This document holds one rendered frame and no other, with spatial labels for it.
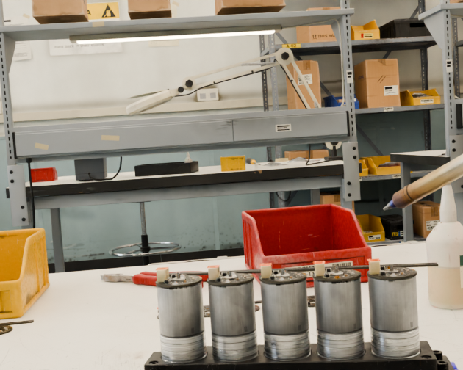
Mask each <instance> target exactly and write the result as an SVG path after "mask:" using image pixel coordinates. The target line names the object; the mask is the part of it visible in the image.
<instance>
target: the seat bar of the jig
mask: <svg viewBox="0 0 463 370"><path fill-rule="evenodd" d="M310 347H311V355H310V356H309V357H307V358H303V359H300V360H291V361H280V360H271V359H268V358H266V357H265V348H264V344H258V355H257V356H256V357H255V358H252V359H250V360H244V361H240V362H223V361H219V360H215V359H213V356H212V346H207V356H206V357H205V358H202V359H200V360H196V361H193V362H189V363H169V362H166V361H163V360H162V353H161V352H153V353H152V355H151V356H150V358H149V359H148V360H147V361H146V363H145V364H144V370H437V358H436V356H435V354H434V352H433V350H432V349H431V346H430V345H429V343H428V342H427V341H420V354H419V355H416V356H414V357H411V358H401V359H393V358H382V357H379V356H376V355H374V354H373V353H372V352H371V342H365V354H364V355H363V356H361V357H359V358H354V359H349V360H332V359H327V358H322V357H321V356H319V355H318V354H317V344H310Z"/></svg>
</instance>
